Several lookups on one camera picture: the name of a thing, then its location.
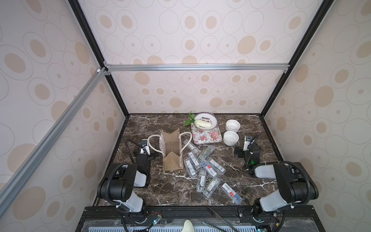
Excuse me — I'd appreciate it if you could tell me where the clear compass case bottom slanted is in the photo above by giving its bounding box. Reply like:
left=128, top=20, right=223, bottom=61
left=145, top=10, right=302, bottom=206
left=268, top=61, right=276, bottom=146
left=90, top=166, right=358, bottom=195
left=203, top=177, right=221, bottom=199

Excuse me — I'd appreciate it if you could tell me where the aluminium rail back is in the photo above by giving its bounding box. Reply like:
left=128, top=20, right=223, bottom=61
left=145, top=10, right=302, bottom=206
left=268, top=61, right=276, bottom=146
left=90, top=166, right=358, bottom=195
left=106, top=63, right=290, bottom=72

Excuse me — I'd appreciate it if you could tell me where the white ceramic cup rear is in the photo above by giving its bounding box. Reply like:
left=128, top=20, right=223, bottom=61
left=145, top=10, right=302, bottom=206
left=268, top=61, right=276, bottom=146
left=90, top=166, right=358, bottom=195
left=225, top=119, right=241, bottom=133

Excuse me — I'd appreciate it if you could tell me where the white vegetable with green leaves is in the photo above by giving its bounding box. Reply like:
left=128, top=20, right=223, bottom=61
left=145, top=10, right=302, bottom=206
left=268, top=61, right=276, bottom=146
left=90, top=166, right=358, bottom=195
left=184, top=113, right=212, bottom=130

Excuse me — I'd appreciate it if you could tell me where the white ceramic cup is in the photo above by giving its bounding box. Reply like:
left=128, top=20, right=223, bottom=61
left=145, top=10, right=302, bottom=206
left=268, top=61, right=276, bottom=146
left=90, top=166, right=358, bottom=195
left=225, top=119, right=241, bottom=133
left=223, top=131, right=239, bottom=147

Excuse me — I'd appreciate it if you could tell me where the black base frame front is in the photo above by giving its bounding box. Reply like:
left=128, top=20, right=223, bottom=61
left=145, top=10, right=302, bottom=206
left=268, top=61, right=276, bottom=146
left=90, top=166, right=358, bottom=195
left=76, top=206, right=325, bottom=232

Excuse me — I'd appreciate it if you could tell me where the aluminium rail left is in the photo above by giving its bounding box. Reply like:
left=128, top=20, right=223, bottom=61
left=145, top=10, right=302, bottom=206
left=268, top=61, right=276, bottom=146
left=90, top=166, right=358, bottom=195
left=1, top=67, right=107, bottom=217

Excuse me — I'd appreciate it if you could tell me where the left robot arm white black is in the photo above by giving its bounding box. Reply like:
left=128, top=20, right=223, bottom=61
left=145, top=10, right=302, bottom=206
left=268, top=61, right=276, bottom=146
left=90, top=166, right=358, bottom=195
left=97, top=139, right=158, bottom=215

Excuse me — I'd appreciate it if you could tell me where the clear compass case red blue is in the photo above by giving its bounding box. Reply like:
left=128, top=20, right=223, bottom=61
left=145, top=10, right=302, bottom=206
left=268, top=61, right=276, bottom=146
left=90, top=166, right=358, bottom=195
left=201, top=160, right=218, bottom=178

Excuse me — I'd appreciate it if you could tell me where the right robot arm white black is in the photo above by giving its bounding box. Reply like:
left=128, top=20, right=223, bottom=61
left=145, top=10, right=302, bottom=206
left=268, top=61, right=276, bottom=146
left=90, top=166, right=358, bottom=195
left=234, top=134, right=319, bottom=216

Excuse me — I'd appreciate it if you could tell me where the floral square plate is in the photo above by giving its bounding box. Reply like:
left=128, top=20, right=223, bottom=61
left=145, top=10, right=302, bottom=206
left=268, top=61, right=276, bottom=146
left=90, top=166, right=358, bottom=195
left=191, top=124, right=223, bottom=145

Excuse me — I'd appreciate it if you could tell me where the aluminium rail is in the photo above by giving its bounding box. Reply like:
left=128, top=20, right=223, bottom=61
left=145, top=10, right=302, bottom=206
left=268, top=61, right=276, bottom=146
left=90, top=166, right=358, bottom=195
left=106, top=63, right=290, bottom=72
left=1, top=67, right=107, bottom=217

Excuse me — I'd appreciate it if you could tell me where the round patterned bowl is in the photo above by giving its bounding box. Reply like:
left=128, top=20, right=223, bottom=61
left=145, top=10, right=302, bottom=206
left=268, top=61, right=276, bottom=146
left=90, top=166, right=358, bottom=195
left=194, top=113, right=218, bottom=131

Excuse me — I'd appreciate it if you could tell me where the white ceramic cup front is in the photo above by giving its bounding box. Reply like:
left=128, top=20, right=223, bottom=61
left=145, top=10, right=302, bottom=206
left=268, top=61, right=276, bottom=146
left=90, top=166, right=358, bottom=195
left=223, top=131, right=239, bottom=147

